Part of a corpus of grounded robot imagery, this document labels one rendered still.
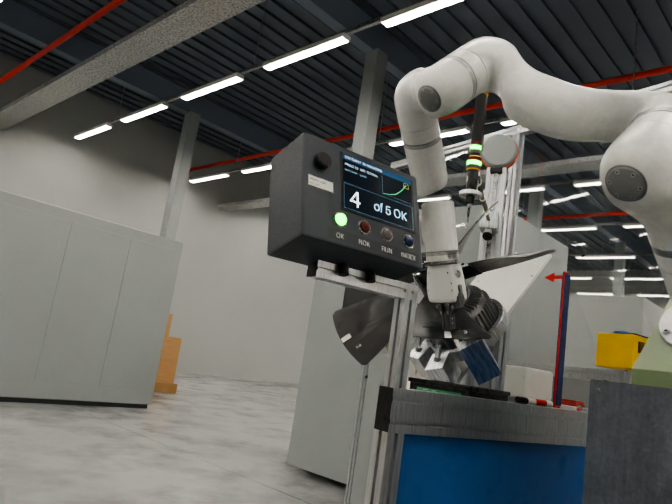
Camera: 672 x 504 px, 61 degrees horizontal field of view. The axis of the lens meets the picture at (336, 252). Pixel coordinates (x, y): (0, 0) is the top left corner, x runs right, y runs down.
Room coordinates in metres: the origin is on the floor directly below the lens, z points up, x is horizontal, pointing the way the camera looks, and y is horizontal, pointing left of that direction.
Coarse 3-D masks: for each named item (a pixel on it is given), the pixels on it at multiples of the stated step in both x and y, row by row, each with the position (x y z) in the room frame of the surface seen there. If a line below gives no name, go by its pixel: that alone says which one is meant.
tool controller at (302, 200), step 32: (288, 160) 0.93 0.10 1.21; (320, 160) 0.89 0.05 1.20; (352, 160) 0.95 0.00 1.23; (288, 192) 0.91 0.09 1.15; (320, 192) 0.90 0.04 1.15; (384, 192) 0.98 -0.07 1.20; (416, 192) 1.03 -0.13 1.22; (288, 224) 0.90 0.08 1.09; (320, 224) 0.88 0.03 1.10; (352, 224) 0.92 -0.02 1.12; (384, 224) 0.97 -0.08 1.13; (416, 224) 1.02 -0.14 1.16; (288, 256) 0.95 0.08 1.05; (320, 256) 0.95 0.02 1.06; (352, 256) 0.94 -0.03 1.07; (384, 256) 0.95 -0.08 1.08; (416, 256) 1.00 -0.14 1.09
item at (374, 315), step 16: (352, 304) 1.84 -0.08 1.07; (368, 304) 1.81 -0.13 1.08; (384, 304) 1.78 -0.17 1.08; (336, 320) 1.84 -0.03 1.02; (352, 320) 1.81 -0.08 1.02; (368, 320) 1.78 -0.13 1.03; (384, 320) 1.77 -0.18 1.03; (352, 336) 1.79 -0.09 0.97; (368, 336) 1.77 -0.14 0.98; (384, 336) 1.76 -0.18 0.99; (352, 352) 1.76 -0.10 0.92; (368, 352) 1.75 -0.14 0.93
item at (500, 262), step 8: (504, 256) 1.55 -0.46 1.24; (512, 256) 1.52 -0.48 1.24; (520, 256) 1.50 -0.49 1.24; (528, 256) 1.48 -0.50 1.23; (536, 256) 1.63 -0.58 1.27; (472, 264) 1.66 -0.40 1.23; (480, 264) 1.66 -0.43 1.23; (488, 264) 1.66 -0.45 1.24; (496, 264) 1.67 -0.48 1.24; (504, 264) 1.67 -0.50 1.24; (512, 264) 1.68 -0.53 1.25
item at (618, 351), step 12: (600, 336) 1.54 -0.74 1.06; (612, 336) 1.52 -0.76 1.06; (624, 336) 1.49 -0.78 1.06; (636, 336) 1.48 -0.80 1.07; (600, 348) 1.54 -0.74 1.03; (612, 348) 1.52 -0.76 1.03; (624, 348) 1.49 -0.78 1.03; (636, 348) 1.48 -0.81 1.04; (600, 360) 1.54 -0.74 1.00; (612, 360) 1.51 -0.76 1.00; (624, 360) 1.49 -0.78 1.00
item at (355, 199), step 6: (348, 186) 0.93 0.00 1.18; (354, 186) 0.94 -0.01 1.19; (348, 192) 0.93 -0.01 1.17; (354, 192) 0.94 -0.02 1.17; (360, 192) 0.95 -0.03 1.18; (348, 198) 0.93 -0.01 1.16; (354, 198) 0.93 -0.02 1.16; (360, 198) 0.94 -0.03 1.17; (348, 204) 0.92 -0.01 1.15; (354, 204) 0.93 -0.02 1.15; (360, 204) 0.94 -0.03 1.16; (366, 204) 0.95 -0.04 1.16; (354, 210) 0.93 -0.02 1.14; (360, 210) 0.94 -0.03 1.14; (366, 210) 0.95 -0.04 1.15
